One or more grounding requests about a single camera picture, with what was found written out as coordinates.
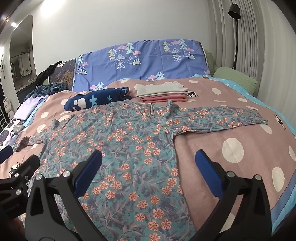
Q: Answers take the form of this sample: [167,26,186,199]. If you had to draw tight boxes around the black clothing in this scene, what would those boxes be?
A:
[36,61,64,84]

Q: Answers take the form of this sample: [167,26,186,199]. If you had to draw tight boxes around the pink folded garment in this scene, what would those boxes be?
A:
[139,93,188,103]

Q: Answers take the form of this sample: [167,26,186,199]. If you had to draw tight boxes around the blue tree print sheet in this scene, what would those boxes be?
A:
[72,38,212,92]

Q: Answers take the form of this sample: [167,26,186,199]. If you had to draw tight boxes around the white curtain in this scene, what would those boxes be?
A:
[207,0,296,102]

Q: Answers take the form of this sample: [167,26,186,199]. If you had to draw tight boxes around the dark tree print pillow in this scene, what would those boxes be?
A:
[50,58,77,91]

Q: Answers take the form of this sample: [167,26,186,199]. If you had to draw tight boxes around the small green pillow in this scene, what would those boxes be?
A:
[205,51,217,70]

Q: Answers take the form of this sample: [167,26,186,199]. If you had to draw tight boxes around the pink polka dot blanket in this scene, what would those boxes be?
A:
[0,76,296,241]

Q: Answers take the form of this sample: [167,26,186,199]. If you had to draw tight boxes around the large green pillow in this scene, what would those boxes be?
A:
[213,67,259,94]

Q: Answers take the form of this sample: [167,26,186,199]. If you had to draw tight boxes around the dark blue knit blanket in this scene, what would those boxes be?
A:
[24,82,68,102]

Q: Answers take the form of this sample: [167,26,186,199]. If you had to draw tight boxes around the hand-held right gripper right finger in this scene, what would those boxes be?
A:
[195,149,272,241]

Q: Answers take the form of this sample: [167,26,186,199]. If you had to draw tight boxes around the cream folded garment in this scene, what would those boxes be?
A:
[136,82,189,98]

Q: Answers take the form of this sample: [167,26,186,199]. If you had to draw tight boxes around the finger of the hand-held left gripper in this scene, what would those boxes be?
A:
[0,146,14,165]
[0,154,41,204]

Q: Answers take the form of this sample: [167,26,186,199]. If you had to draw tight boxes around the navy star print cloth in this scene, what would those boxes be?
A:
[64,87,132,112]

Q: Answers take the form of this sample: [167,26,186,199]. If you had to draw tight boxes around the black floor lamp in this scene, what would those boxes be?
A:
[228,3,241,70]

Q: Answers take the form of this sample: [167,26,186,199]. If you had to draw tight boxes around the grey white plush toy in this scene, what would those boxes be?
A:
[9,124,26,135]

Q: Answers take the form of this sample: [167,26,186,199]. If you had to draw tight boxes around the lilac cloth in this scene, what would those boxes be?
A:
[14,96,48,120]

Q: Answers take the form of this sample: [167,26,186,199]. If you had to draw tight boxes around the teal floral garment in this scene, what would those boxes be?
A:
[14,100,269,241]

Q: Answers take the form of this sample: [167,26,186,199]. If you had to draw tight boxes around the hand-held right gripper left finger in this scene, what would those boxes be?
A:
[24,149,103,241]

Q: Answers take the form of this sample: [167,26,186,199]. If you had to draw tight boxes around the white cat figurine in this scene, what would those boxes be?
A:
[3,96,14,117]

